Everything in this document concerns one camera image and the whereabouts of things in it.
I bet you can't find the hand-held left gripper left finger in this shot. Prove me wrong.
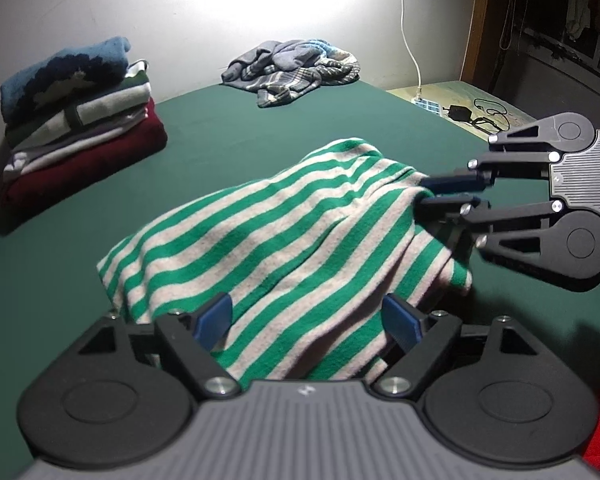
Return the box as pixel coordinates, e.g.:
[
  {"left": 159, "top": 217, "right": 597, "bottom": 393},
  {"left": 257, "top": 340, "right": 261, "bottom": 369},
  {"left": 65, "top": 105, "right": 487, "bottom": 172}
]
[{"left": 75, "top": 291, "right": 242, "bottom": 402}]

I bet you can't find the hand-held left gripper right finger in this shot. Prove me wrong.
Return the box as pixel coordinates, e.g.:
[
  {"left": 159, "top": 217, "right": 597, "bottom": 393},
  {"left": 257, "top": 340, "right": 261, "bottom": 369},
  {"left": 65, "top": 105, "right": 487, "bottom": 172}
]
[{"left": 371, "top": 293, "right": 543, "bottom": 402}]

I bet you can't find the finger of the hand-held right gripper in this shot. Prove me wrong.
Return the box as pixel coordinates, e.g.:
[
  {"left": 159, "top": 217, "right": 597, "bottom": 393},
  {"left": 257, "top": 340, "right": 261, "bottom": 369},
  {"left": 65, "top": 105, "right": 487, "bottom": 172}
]
[
  {"left": 412, "top": 193, "right": 564, "bottom": 267},
  {"left": 426, "top": 118, "right": 562, "bottom": 196}
]

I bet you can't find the green white striped shirt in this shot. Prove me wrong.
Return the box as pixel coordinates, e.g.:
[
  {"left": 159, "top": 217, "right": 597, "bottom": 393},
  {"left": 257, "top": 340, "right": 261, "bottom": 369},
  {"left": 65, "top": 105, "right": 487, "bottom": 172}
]
[{"left": 96, "top": 137, "right": 474, "bottom": 382}]

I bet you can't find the white power strip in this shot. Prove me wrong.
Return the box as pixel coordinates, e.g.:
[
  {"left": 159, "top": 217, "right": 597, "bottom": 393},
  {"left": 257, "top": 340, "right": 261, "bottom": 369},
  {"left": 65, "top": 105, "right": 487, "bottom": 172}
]
[{"left": 412, "top": 95, "right": 444, "bottom": 117}]

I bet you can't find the dark red folded sweater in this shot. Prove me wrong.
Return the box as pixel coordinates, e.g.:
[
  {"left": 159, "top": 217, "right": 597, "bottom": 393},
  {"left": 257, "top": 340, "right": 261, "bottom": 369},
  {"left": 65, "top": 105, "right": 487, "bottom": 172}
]
[{"left": 0, "top": 97, "right": 169, "bottom": 212}]

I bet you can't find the crumpled grey plaid garment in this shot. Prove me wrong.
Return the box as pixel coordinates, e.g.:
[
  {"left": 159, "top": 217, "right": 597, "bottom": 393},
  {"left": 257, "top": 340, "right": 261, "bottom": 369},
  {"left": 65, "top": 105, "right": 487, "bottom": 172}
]
[{"left": 221, "top": 38, "right": 361, "bottom": 109}]

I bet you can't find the white folded garment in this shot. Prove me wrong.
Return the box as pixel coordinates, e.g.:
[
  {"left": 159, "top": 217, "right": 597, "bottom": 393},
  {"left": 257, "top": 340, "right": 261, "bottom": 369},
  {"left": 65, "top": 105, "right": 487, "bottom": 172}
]
[{"left": 2, "top": 105, "right": 149, "bottom": 182}]

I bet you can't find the green white folded shirt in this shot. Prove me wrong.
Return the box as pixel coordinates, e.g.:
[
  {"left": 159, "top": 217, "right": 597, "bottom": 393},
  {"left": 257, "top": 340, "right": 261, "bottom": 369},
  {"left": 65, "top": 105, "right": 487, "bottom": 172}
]
[{"left": 5, "top": 60, "right": 152, "bottom": 149}]

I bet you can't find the blue patterned folded sweater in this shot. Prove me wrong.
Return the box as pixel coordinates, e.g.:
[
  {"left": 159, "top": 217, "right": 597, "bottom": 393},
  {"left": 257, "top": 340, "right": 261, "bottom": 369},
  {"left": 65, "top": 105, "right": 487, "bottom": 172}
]
[{"left": 0, "top": 36, "right": 132, "bottom": 124}]

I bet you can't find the white power cable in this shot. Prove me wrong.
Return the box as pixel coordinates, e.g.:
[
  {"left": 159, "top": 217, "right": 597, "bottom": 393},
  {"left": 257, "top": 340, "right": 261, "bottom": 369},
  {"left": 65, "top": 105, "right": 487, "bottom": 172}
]
[{"left": 401, "top": 0, "right": 424, "bottom": 99}]

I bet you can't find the wooden frame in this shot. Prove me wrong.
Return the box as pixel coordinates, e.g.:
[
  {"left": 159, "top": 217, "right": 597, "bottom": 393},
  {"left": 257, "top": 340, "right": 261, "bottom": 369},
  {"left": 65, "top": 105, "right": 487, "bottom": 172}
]
[{"left": 459, "top": 0, "right": 499, "bottom": 94}]

